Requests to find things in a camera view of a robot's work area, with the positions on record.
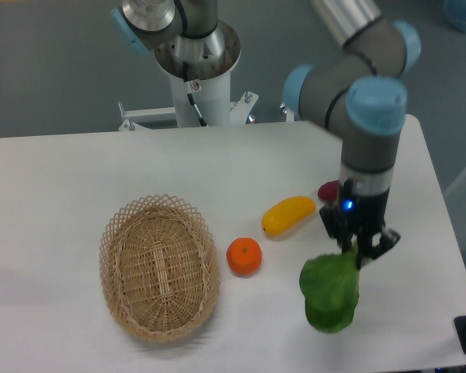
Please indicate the woven wicker basket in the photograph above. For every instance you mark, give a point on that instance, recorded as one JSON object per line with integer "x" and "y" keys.
{"x": 158, "y": 269}

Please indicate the white metal base frame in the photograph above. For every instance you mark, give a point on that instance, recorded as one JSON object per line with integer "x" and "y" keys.
{"x": 213, "y": 113}

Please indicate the blue object top right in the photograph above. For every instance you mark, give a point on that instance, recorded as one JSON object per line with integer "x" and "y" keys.
{"x": 454, "y": 12}

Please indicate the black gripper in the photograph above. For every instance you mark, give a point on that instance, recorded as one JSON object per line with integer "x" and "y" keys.
{"x": 362, "y": 216}

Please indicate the orange tangerine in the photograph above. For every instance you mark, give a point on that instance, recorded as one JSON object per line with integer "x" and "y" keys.
{"x": 244, "y": 256}

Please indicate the green leafy vegetable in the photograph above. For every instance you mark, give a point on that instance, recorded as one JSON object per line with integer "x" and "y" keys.
{"x": 330, "y": 284}

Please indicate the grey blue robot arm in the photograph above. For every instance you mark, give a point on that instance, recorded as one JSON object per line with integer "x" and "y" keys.
{"x": 360, "y": 99}

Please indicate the yellow mango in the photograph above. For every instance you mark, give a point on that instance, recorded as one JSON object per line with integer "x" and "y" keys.
{"x": 286, "y": 214}

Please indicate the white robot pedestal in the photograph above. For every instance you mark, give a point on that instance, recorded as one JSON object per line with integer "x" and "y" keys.
{"x": 200, "y": 69}

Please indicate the purple sweet potato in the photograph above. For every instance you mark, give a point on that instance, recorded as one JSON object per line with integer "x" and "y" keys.
{"x": 328, "y": 192}

